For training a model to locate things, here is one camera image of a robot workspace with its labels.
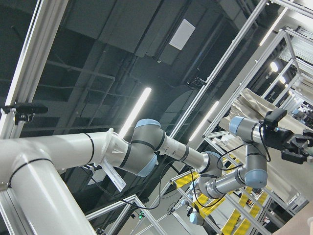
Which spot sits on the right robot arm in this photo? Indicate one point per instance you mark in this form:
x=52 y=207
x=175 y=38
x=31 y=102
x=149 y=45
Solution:
x=195 y=216

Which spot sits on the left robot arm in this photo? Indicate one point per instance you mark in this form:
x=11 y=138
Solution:
x=139 y=155

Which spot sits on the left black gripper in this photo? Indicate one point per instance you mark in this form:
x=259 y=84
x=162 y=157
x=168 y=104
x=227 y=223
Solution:
x=280 y=138

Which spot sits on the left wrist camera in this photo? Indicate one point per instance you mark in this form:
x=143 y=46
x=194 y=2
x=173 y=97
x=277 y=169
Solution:
x=273 y=117

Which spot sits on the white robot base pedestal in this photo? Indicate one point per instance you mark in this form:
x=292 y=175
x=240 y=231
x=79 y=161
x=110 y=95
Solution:
x=30 y=166

